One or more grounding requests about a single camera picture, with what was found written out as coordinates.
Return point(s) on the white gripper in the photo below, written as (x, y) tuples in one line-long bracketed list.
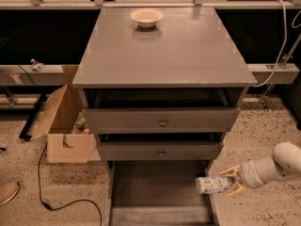
[(246, 175)]

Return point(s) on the blue plastic bottle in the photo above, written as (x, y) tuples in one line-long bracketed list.
[(209, 185)]

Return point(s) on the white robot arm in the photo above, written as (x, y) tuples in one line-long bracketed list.
[(283, 165)]

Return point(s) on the brass middle drawer knob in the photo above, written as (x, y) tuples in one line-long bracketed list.
[(161, 153)]

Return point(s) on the brass drawer knob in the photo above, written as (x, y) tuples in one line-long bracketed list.
[(161, 153), (162, 123)]

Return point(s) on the brass top drawer knob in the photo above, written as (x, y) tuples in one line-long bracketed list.
[(162, 123)]

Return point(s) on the top grey drawer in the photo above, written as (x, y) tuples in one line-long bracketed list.
[(134, 111)]

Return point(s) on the grey drawer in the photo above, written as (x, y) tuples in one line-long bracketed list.
[(177, 146), (134, 111), (159, 193)]

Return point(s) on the bottom grey drawer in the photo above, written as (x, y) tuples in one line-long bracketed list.
[(159, 193)]

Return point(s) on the grey drawer cabinet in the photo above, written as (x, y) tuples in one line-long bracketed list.
[(188, 49)]

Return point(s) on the middle grey drawer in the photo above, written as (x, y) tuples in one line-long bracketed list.
[(177, 146)]

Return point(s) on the items inside cardboard box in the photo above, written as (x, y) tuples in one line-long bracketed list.
[(80, 126)]

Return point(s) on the open cardboard box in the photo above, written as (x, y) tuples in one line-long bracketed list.
[(62, 110)]

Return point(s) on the white bowl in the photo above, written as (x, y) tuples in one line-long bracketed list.
[(146, 17)]

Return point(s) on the black metal leg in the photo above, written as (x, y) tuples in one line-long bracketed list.
[(24, 133)]

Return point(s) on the tan round floor object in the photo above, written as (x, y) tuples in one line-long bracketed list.
[(8, 191)]

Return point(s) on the small crumpled clear object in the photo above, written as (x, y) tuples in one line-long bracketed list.
[(36, 66)]

